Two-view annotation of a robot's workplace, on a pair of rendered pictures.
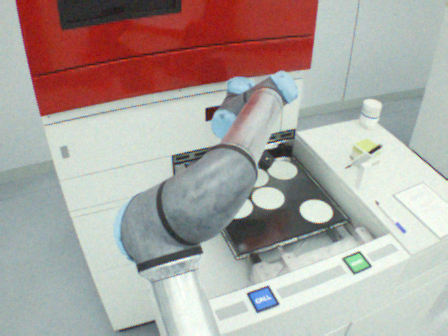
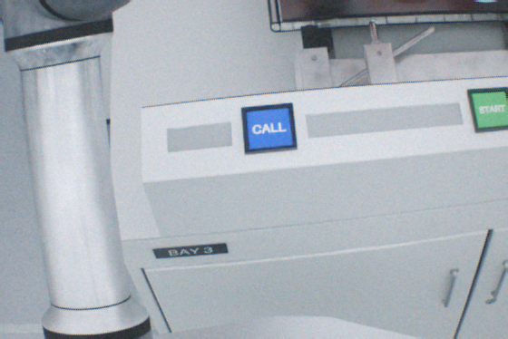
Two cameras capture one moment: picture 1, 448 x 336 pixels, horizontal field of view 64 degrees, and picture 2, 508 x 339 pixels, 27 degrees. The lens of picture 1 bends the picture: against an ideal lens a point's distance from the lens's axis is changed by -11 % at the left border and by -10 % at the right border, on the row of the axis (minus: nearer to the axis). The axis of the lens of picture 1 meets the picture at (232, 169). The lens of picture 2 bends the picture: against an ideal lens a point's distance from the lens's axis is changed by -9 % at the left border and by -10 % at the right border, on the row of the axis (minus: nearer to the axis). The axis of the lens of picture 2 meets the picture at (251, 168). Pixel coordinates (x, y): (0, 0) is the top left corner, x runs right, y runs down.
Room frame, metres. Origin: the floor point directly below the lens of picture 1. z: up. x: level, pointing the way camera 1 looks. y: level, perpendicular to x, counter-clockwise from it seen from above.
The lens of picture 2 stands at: (-0.06, -0.34, 2.01)
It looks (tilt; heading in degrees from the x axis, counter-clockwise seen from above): 62 degrees down; 27
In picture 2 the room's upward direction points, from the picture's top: 9 degrees counter-clockwise
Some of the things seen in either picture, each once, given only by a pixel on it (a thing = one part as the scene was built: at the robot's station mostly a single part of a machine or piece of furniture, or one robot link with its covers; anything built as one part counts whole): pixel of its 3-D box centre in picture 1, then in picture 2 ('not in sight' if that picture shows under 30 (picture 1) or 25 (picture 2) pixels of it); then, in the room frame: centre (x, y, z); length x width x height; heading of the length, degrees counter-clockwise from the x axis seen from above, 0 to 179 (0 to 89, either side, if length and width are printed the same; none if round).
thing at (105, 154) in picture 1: (184, 139); not in sight; (1.04, 0.15, 1.02); 0.82 x 0.03 x 0.40; 114
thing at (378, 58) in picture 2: (292, 267); (382, 76); (0.64, -0.16, 0.89); 0.08 x 0.03 x 0.03; 24
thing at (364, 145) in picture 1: (366, 154); not in sight; (1.02, -0.43, 1.00); 0.07 x 0.07 x 0.07; 33
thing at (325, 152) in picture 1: (382, 187); not in sight; (0.98, -0.51, 0.89); 0.62 x 0.35 x 0.14; 24
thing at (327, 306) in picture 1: (309, 297); (389, 150); (0.55, -0.20, 0.89); 0.55 x 0.09 x 0.14; 114
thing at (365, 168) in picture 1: (361, 166); not in sight; (0.91, -0.38, 1.03); 0.06 x 0.04 x 0.13; 24
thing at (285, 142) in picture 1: (236, 161); not in sight; (1.10, -0.01, 0.89); 0.44 x 0.02 x 0.10; 114
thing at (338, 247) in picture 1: (316, 265); (440, 85); (0.68, -0.24, 0.87); 0.36 x 0.08 x 0.03; 114
